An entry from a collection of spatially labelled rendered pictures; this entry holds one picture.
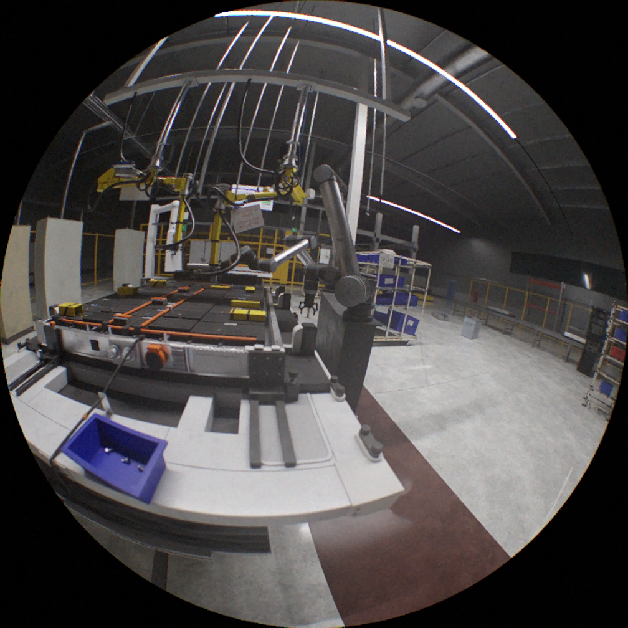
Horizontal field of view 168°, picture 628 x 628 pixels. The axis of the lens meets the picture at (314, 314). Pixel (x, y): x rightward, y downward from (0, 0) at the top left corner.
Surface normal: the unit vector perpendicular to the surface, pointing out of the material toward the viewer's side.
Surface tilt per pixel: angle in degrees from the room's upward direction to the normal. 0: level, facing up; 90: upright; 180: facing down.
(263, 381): 90
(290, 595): 0
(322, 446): 0
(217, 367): 90
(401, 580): 0
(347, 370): 90
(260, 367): 90
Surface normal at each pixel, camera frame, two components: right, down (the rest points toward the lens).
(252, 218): 0.72, 0.25
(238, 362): 0.23, 0.25
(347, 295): -0.44, 0.15
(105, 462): 0.12, -0.97
